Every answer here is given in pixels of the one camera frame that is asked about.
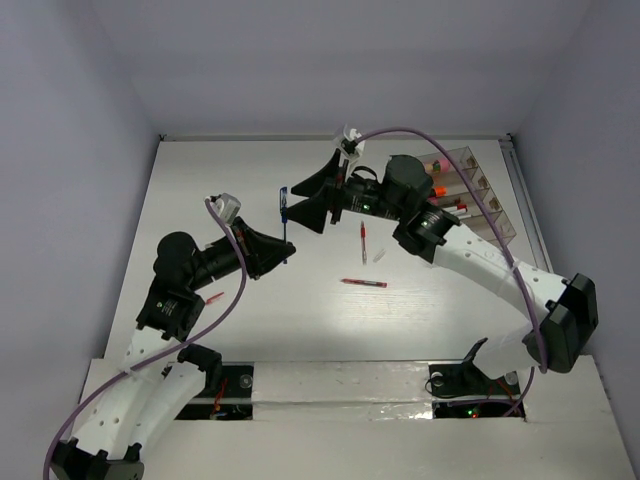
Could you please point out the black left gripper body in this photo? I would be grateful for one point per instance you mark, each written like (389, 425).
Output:
(225, 253)

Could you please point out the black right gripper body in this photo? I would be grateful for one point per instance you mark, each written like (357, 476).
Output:
(365, 197)

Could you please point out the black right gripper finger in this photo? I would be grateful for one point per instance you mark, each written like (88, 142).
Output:
(329, 173)
(311, 213)

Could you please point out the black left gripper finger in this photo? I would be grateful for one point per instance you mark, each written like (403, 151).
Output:
(256, 242)
(263, 263)

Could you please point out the dark blue ballpoint pen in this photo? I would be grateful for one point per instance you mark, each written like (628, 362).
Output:
(284, 220)

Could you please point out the red ballpoint pen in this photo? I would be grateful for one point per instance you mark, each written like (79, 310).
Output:
(364, 255)

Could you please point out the small red pen cap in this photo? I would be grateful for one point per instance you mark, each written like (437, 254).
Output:
(214, 298)

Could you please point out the red gel pen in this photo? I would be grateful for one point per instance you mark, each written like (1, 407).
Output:
(362, 282)

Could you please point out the white pen red cap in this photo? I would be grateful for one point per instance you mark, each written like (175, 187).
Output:
(457, 209)

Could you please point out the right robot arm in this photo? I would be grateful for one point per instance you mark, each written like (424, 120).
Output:
(561, 314)

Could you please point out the white foam front board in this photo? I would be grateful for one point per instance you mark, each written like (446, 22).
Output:
(356, 420)

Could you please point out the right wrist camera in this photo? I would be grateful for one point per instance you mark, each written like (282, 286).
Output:
(347, 141)

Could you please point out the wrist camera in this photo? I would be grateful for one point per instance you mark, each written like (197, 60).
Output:
(224, 205)
(347, 141)

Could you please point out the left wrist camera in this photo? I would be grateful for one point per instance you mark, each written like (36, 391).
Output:
(224, 205)

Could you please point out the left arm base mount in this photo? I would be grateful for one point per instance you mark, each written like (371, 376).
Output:
(231, 400)

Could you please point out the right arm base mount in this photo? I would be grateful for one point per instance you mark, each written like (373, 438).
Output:
(475, 395)

